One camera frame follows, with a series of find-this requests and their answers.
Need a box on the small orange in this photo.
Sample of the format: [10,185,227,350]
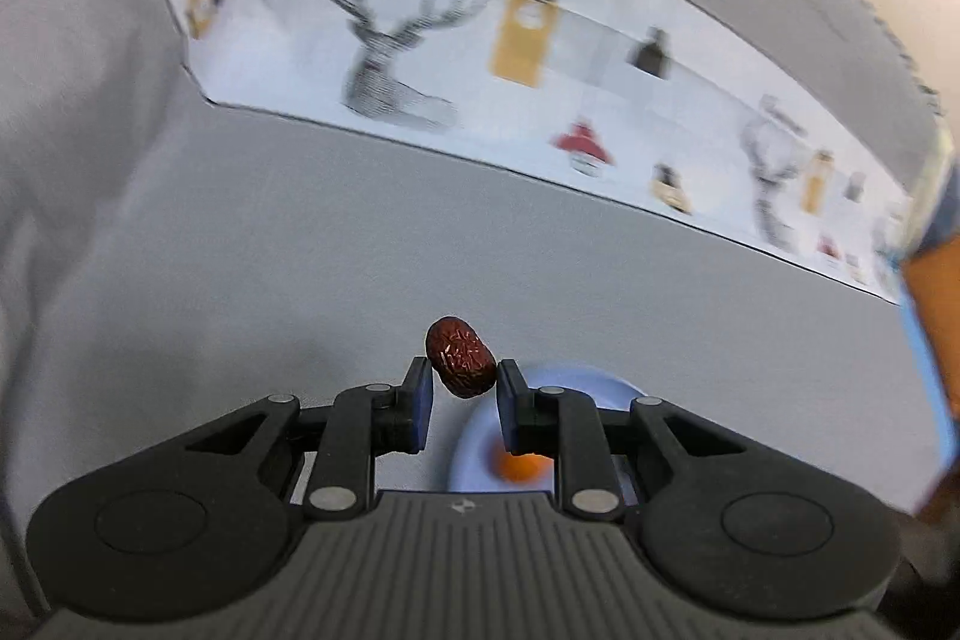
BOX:
[491,449,553,484]

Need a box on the wrinkled red date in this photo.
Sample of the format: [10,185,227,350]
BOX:
[425,315,498,399]

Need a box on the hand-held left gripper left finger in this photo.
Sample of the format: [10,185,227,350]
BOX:
[184,355,436,521]

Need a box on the person's right forearm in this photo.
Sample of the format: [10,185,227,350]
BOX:
[896,149,960,528]

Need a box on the light blue plate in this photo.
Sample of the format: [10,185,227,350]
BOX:
[446,364,655,495]

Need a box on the grey printed cloth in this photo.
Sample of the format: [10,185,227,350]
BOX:
[0,0,960,640]

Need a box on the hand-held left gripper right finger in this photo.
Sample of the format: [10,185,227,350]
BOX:
[496,359,760,515]

